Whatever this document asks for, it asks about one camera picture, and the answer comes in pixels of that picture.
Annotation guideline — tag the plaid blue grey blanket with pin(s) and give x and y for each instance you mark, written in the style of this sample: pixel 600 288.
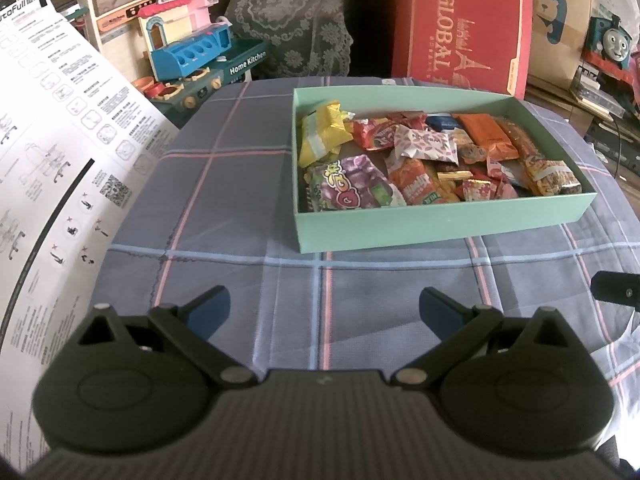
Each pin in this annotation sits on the plaid blue grey blanket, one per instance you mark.
pixel 225 220

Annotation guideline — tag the wooden shelf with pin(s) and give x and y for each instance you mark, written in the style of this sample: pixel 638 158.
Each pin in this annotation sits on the wooden shelf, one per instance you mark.
pixel 610 120

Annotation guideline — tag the white pink patterned packet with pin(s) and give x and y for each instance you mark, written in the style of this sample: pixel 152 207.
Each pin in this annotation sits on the white pink patterned packet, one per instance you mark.
pixel 425 144

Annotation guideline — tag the cream toy kitchen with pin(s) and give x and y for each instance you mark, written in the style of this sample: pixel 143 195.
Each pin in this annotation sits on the cream toy kitchen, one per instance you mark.
pixel 120 5

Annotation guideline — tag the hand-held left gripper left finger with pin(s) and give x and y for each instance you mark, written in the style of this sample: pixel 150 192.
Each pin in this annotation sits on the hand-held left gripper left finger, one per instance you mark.
pixel 210 307

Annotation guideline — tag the mint green cardboard box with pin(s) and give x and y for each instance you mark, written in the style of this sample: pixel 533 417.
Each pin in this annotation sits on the mint green cardboard box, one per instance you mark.
pixel 425 227

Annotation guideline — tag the clear cake bar packet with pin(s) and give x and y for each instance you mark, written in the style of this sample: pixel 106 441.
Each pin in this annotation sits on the clear cake bar packet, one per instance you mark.
pixel 520 137

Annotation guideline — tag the white printed instruction poster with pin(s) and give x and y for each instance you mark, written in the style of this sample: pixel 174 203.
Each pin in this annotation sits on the white printed instruction poster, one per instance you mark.
pixel 60 150

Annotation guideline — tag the grey lace cloth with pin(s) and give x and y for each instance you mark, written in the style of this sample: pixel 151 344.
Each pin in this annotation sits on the grey lace cloth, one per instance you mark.
pixel 290 15

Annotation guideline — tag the purple grape gummy packet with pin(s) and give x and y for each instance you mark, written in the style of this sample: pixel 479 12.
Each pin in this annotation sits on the purple grape gummy packet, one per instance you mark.
pixel 350 187

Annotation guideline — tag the orange and white noodle snack packet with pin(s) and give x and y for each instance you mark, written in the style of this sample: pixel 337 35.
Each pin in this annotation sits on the orange and white noodle snack packet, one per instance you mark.
pixel 417 185

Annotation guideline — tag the blue and white biscuit packet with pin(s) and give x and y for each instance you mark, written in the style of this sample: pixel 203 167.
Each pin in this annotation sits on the blue and white biscuit packet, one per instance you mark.
pixel 445 122

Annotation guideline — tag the pink toy house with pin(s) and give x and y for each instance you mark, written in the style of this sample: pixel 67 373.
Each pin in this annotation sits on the pink toy house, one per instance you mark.
pixel 175 22

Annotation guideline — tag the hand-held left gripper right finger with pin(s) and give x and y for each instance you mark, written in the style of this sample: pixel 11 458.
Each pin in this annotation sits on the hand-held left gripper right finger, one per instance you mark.
pixel 440 312

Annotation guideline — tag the yellow gold snack packet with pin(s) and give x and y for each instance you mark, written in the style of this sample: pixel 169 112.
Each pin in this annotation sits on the yellow gold snack packet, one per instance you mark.
pixel 325 132

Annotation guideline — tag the red colourful candy packet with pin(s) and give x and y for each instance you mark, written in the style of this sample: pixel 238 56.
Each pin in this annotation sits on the red colourful candy packet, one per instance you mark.
pixel 375 134

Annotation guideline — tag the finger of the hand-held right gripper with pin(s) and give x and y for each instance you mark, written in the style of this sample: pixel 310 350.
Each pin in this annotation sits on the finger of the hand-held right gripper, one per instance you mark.
pixel 620 289

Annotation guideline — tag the red cardboard box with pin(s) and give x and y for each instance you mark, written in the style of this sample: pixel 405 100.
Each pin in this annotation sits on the red cardboard box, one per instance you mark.
pixel 460 30

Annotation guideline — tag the plain orange snack packet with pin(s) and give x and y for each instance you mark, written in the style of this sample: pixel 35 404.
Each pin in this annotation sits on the plain orange snack packet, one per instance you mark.
pixel 482 135

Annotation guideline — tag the blue toy train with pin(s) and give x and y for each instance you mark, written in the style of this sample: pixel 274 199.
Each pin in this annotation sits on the blue toy train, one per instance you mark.
pixel 612 40

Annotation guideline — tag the small red snack packet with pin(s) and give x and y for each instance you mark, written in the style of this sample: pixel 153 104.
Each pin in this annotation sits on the small red snack packet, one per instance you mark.
pixel 414 120

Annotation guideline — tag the brown cardboard box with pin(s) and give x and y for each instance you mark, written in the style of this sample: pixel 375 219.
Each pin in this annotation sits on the brown cardboard box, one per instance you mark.
pixel 560 25

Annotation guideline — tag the pink snack packet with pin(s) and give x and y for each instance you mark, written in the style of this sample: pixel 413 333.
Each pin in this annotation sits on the pink snack packet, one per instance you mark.
pixel 502 180

